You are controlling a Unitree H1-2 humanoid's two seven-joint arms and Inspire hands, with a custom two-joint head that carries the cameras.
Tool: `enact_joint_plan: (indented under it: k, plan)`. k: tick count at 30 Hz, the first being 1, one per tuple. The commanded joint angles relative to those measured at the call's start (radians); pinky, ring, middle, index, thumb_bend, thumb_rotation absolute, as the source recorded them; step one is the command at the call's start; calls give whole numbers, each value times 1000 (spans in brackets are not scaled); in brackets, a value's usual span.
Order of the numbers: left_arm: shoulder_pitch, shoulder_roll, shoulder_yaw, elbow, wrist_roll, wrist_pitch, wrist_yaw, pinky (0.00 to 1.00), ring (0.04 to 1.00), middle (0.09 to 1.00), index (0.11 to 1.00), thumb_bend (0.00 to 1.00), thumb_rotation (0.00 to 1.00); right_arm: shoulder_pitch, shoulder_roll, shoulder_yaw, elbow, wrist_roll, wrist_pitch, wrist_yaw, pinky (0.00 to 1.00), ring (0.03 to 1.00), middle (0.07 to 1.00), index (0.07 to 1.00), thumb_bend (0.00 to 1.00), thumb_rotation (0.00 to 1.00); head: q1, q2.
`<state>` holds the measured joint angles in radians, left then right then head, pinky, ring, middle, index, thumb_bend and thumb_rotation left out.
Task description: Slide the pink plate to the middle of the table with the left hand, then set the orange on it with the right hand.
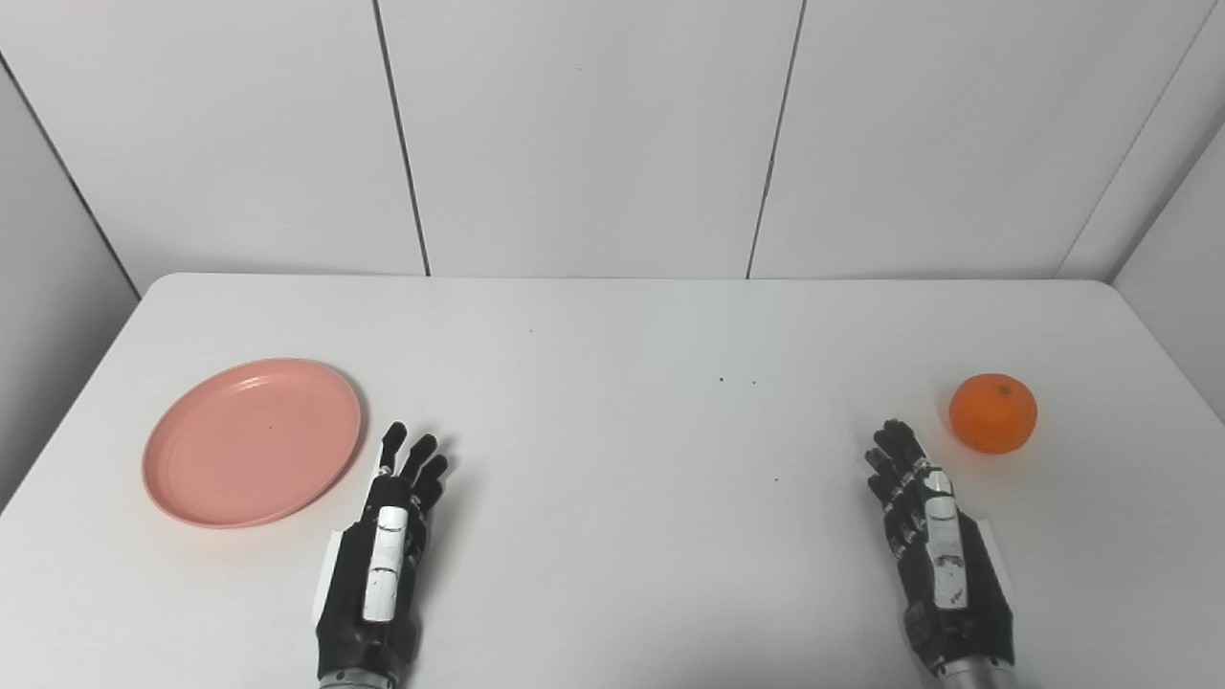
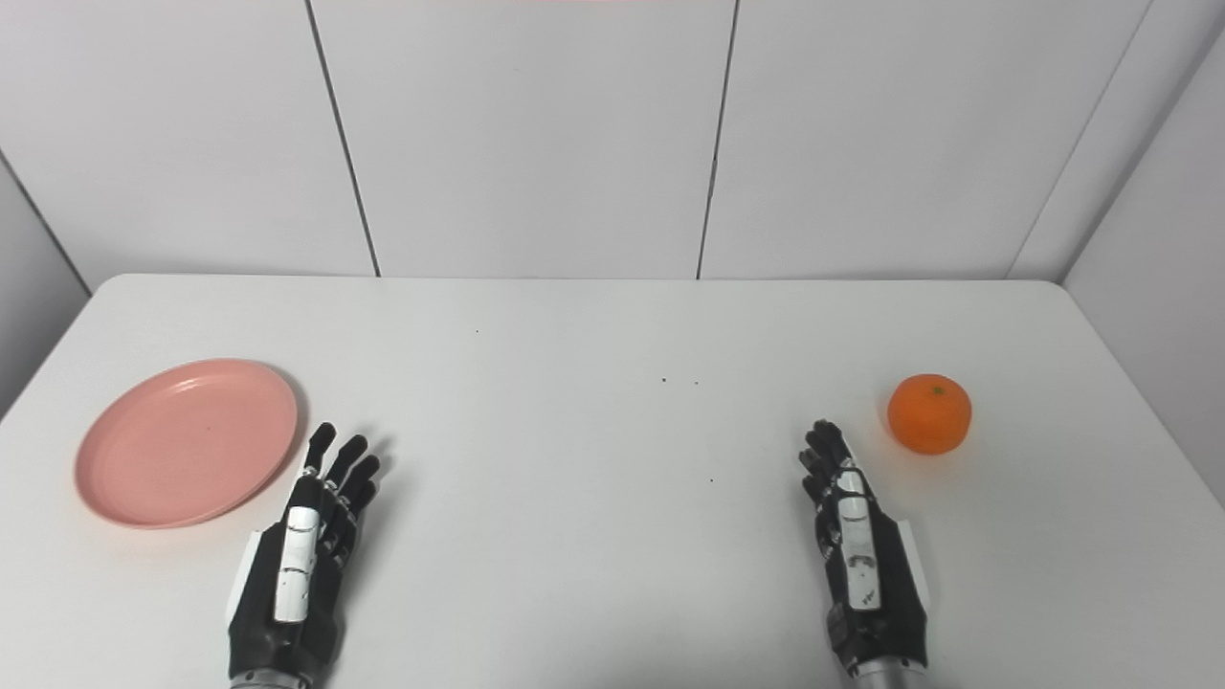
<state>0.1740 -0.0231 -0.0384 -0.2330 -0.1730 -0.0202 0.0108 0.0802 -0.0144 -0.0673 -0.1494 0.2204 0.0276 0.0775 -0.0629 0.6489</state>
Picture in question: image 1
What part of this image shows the orange fruit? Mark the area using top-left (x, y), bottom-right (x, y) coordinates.
top-left (948, 373), bottom-right (1038, 455)

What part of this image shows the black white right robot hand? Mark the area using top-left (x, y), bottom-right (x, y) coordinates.
top-left (864, 418), bottom-right (1015, 678)

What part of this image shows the pink round plate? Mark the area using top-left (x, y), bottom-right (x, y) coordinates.
top-left (142, 358), bottom-right (364, 529)

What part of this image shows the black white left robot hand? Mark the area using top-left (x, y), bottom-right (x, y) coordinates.
top-left (316, 421), bottom-right (449, 685)

